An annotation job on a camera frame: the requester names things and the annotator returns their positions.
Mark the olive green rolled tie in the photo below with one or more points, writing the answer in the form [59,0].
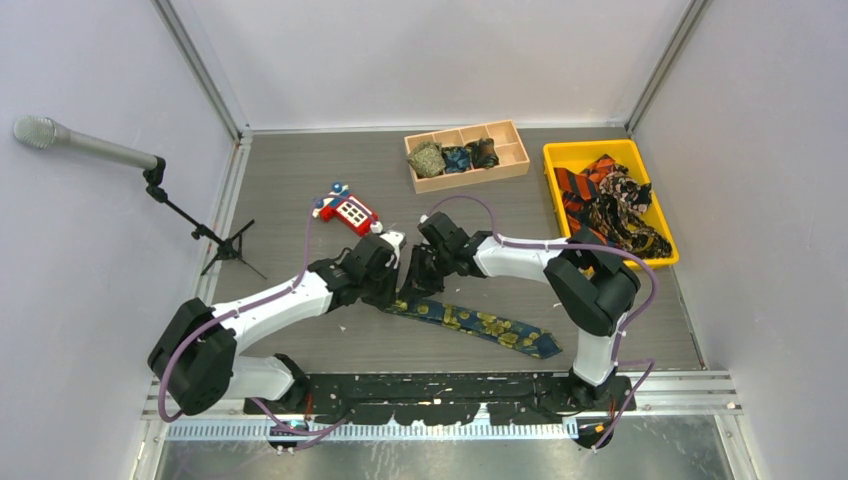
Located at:
[426,159]

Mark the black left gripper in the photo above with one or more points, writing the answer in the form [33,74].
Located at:
[383,300]

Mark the blue rolled tie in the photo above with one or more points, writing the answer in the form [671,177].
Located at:
[457,159]

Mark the red white toy brick block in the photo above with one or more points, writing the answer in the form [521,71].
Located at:
[341,204]

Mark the blue yellow floral tie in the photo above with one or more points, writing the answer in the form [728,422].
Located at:
[515,335]

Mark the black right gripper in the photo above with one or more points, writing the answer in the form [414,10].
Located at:
[417,283]

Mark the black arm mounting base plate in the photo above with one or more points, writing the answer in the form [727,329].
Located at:
[456,400]

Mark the orange navy striped tie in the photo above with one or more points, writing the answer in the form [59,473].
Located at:
[580,191]

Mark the wooden divided tray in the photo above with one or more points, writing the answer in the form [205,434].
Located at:
[514,160]

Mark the black microphone stand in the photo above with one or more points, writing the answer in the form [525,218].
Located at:
[227,249]

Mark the yellow plastic bin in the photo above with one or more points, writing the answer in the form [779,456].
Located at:
[576,156]

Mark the black floral patterned tie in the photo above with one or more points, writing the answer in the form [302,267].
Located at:
[620,211]

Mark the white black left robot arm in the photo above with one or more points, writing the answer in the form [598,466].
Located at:
[200,357]

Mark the silver microphone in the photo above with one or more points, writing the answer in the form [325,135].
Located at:
[45,133]

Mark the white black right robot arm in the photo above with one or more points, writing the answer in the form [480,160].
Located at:
[591,282]

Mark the dark brown rolled tie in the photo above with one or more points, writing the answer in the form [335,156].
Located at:
[482,153]

